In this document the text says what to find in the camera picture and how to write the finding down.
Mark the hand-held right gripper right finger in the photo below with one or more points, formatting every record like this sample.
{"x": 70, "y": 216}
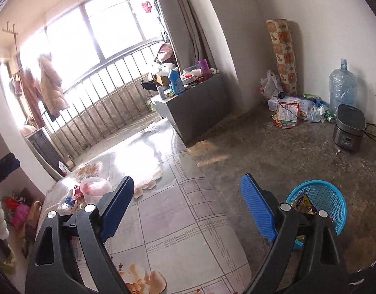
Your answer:
{"x": 256, "y": 211}

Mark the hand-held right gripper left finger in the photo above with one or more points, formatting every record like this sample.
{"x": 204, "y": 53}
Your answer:
{"x": 117, "y": 208}

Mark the bright red wrapper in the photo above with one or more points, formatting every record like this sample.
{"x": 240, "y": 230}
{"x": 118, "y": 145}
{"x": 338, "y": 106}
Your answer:
{"x": 77, "y": 193}

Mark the yellow snack packet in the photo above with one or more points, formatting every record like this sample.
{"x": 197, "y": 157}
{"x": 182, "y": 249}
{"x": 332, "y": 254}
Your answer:
{"x": 302, "y": 203}

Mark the clear bottle with blue label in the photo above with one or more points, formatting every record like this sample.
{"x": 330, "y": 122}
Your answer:
{"x": 67, "y": 205}

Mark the blue plastic basket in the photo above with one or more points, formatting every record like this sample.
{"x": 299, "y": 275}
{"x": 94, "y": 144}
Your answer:
{"x": 325, "y": 196}

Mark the person's left forearm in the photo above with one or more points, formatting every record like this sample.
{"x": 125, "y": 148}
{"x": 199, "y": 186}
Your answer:
{"x": 5, "y": 260}

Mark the clear plastic bowl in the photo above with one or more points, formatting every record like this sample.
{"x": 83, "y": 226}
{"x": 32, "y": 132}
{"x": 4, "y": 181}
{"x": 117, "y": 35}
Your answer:
{"x": 96, "y": 188}

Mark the black cabinet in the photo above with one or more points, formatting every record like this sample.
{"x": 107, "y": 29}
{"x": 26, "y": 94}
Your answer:
{"x": 44, "y": 147}

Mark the pink plastic bag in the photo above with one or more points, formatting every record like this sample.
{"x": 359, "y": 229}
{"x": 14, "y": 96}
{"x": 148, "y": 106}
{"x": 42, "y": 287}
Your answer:
{"x": 21, "y": 216}

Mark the small printed box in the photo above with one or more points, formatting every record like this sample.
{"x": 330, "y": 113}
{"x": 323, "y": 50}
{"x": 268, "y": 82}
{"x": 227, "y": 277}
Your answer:
{"x": 63, "y": 166}

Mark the tan paper bag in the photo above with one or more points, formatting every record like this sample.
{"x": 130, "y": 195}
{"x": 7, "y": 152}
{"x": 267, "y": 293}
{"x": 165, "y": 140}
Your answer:
{"x": 34, "y": 217}

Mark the dusty pink hanging garment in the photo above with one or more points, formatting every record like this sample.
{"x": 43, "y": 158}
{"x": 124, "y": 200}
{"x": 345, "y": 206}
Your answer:
{"x": 31, "y": 98}

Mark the light pink puffy jacket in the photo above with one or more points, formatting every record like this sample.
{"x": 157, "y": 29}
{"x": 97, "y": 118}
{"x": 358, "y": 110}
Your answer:
{"x": 53, "y": 85}

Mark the red-edged printed packet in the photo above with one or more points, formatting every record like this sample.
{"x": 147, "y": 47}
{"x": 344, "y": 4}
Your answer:
{"x": 286, "y": 115}

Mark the white and green shopping bag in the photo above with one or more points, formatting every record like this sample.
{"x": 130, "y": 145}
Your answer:
{"x": 151, "y": 105}

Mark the metal balcony railing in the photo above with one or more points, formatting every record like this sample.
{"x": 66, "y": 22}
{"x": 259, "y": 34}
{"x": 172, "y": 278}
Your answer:
{"x": 108, "y": 98}

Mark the clear plastic box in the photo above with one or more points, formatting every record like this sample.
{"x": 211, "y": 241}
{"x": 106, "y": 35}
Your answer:
{"x": 290, "y": 100}

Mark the green can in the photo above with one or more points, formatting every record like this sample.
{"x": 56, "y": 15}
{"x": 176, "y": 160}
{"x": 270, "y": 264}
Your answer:
{"x": 330, "y": 117}

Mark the grey cabinet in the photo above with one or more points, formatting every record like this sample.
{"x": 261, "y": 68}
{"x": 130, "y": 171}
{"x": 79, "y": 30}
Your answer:
{"x": 200, "y": 104}

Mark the small white bottle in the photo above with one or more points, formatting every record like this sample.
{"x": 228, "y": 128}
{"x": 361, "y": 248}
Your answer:
{"x": 162, "y": 93}

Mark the white plastic bag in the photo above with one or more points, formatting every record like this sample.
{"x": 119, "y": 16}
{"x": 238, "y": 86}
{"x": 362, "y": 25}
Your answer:
{"x": 269, "y": 87}

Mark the grey rice cooker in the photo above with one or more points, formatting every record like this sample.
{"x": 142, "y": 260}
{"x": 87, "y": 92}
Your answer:
{"x": 348, "y": 125}

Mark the black flat device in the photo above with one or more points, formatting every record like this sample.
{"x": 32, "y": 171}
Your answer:
{"x": 151, "y": 85}

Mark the cardboard box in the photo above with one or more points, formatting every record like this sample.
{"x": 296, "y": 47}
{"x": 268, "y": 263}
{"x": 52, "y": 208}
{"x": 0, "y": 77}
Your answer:
{"x": 162, "y": 80}

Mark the blue detergent bottle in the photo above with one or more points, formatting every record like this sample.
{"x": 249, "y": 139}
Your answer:
{"x": 176, "y": 82}

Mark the white paper roll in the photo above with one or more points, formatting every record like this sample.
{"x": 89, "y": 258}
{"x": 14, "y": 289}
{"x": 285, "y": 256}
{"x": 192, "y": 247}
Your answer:
{"x": 214, "y": 71}

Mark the large blue water jug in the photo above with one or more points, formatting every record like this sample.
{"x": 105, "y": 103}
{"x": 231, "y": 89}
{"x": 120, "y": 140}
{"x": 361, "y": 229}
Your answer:
{"x": 342, "y": 88}

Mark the purple cup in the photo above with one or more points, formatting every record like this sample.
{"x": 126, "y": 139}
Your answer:
{"x": 204, "y": 67}

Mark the patterned rolled mat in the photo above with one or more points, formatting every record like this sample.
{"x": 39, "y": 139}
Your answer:
{"x": 282, "y": 55}

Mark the pink cloth bag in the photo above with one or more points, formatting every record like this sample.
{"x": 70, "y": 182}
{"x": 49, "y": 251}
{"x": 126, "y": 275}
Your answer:
{"x": 166, "y": 52}

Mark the window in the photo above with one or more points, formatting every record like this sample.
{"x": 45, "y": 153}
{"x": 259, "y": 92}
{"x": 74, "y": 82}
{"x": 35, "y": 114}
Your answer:
{"x": 114, "y": 21}

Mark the grey curtain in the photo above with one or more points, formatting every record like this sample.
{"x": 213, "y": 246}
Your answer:
{"x": 181, "y": 21}

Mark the red hanging garment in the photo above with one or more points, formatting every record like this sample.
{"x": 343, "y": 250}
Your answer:
{"x": 146, "y": 7}

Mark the wall hook rack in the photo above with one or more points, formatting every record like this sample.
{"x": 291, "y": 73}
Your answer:
{"x": 11, "y": 30}

